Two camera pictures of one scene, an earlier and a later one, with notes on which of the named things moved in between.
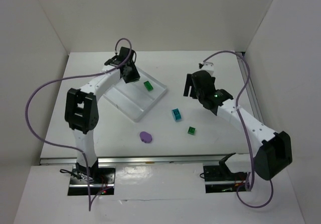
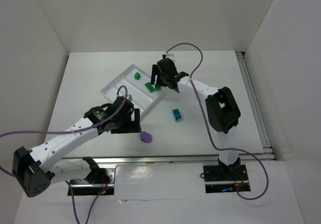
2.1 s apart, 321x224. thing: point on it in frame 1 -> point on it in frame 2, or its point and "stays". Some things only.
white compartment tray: x=136 y=98 stays
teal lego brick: x=176 y=114 stays
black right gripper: x=190 y=85 -> x=162 y=81
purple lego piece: x=145 y=137 stays
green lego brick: x=148 y=86 stays
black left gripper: x=133 y=75 -> x=136 y=119
